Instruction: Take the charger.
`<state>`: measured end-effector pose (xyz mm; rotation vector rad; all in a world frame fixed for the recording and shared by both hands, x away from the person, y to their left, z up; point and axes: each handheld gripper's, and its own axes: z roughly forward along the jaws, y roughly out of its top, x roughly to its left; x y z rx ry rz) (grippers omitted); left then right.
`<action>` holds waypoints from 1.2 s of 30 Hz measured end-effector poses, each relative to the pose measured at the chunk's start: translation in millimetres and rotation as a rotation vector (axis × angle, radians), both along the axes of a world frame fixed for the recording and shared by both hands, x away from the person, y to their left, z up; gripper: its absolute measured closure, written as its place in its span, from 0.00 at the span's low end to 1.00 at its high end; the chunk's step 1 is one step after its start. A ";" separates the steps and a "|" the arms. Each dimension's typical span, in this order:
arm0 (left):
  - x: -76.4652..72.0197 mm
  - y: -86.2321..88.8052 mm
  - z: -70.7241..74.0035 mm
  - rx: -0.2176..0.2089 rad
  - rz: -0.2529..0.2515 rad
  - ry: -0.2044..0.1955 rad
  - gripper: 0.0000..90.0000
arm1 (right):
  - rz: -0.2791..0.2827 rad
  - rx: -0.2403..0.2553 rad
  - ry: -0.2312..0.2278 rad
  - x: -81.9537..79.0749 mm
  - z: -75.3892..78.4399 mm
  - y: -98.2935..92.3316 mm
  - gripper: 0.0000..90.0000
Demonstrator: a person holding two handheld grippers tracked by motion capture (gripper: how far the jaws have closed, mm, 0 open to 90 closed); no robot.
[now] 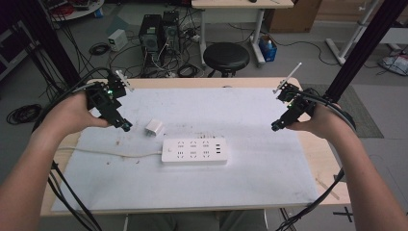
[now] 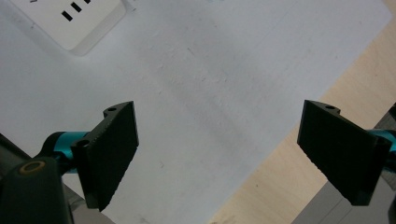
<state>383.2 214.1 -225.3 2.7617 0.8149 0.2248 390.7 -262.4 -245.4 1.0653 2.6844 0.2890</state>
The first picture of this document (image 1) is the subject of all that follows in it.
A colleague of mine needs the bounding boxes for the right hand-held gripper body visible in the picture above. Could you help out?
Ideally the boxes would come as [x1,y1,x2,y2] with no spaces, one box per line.
[272,62,320,121]

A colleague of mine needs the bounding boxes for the person's right hand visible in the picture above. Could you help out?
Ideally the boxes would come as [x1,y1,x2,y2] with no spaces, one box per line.
[286,102,351,141]

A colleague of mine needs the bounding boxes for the white-legged wooden desk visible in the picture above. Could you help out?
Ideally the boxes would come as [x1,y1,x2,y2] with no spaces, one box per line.
[191,0,294,67]

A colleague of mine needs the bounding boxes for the black frame post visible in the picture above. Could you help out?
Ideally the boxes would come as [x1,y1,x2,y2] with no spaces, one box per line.
[322,0,408,104]
[15,0,82,89]

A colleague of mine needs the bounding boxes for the coiled black cable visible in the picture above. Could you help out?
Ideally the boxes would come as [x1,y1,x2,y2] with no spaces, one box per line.
[6,103,43,126]
[176,63,200,78]
[89,41,111,57]

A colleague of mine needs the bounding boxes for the black computer tower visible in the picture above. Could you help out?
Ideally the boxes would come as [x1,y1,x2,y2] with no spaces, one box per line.
[138,13,164,69]
[161,10,181,56]

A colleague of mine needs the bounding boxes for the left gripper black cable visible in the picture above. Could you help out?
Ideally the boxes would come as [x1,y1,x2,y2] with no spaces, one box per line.
[31,66,112,231]

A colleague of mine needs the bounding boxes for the white metal stand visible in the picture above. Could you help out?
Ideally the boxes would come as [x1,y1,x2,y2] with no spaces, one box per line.
[324,0,381,66]

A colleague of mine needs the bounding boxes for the person's left hand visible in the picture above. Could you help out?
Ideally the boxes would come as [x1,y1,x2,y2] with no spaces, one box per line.
[42,90,112,138]

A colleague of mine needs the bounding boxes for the cardboard box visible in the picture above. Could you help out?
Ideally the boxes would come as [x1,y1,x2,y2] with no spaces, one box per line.
[265,0,322,34]

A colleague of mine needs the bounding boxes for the black round stool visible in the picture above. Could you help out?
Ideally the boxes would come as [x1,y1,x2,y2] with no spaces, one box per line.
[202,41,251,78]

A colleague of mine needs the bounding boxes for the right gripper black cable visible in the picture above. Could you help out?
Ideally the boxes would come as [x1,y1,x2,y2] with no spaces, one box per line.
[274,90,358,231]

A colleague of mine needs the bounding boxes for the white power strip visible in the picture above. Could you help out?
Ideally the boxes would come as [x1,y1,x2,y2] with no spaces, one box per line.
[161,137,229,166]

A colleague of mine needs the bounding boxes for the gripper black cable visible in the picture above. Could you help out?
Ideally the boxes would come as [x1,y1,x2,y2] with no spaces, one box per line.
[274,90,358,231]
[31,66,112,231]

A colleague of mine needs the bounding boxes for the person's grey pants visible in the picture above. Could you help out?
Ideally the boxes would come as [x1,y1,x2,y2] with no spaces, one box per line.
[125,209,268,231]

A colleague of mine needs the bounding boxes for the grey floor mat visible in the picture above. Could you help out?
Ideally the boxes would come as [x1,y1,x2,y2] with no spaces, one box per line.
[300,83,385,140]

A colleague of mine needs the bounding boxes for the white table mat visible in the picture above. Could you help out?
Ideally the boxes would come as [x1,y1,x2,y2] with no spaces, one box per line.
[51,86,320,214]

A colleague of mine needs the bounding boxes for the round white table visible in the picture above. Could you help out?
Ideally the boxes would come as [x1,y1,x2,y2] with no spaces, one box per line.
[40,0,106,22]

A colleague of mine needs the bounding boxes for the tape strip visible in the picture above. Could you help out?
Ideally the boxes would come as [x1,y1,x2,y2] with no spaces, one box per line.
[315,177,341,202]

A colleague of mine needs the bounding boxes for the blue bin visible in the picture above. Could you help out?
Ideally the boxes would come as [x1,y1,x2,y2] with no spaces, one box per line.
[258,34,278,63]

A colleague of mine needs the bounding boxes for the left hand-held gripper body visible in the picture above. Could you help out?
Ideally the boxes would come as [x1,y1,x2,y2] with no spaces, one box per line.
[86,69,135,120]

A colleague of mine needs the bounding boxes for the white power strip cable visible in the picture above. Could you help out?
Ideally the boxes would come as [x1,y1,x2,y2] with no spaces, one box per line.
[57,146,164,159]

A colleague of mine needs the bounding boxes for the white charger plug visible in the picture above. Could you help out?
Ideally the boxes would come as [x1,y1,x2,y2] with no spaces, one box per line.
[144,118,165,139]

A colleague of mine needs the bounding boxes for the pile of papers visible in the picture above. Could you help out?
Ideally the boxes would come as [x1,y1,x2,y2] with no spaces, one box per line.
[377,53,408,77]

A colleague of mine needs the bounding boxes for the white power supply box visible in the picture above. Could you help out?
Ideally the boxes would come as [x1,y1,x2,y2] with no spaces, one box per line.
[107,28,129,53]

